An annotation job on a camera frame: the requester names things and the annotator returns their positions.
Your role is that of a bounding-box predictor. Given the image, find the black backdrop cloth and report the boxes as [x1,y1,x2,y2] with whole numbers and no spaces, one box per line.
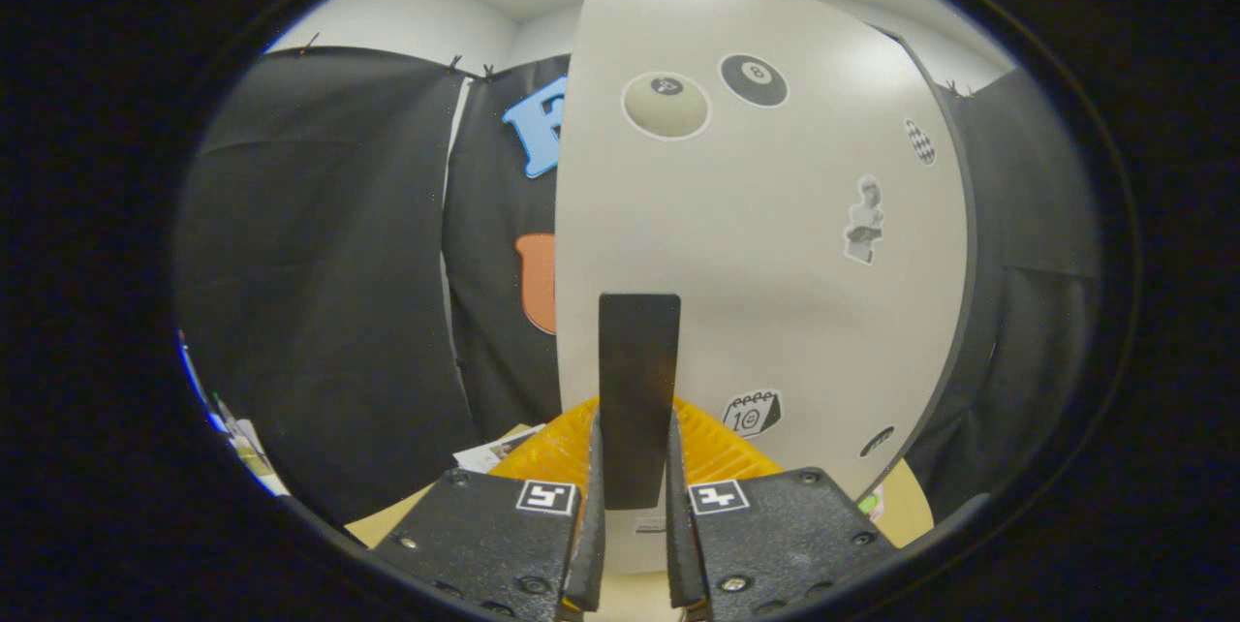
[174,46,1105,526]

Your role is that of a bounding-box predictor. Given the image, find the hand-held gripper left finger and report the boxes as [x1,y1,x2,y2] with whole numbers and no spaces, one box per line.
[373,397,606,621]

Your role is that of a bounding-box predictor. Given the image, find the white cover book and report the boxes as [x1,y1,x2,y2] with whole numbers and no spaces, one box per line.
[453,423,548,475]

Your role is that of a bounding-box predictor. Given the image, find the beige shoe cabinet door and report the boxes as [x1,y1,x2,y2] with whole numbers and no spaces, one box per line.
[554,0,970,575]

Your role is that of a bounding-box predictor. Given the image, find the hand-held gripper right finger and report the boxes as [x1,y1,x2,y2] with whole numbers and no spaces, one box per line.
[666,397,897,621]

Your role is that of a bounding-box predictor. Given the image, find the small colourful clutter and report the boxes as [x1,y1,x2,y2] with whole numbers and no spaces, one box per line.
[177,331,292,497]

